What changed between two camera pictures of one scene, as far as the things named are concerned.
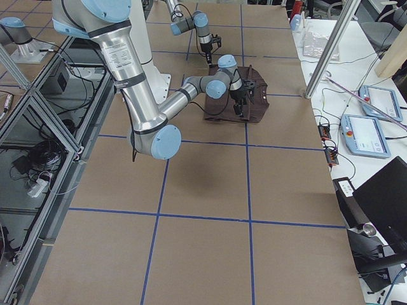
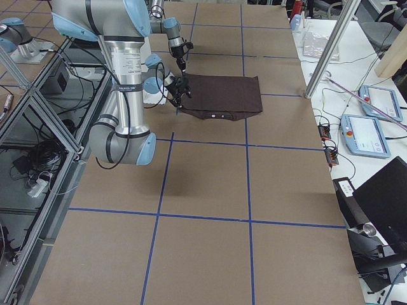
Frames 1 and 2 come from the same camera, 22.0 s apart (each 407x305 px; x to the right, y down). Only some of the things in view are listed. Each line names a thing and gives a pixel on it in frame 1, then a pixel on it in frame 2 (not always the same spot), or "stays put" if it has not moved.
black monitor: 383,197 stays put
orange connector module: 324,132 stays put
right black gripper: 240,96 to 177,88
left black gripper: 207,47 to 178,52
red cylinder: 297,7 stays put
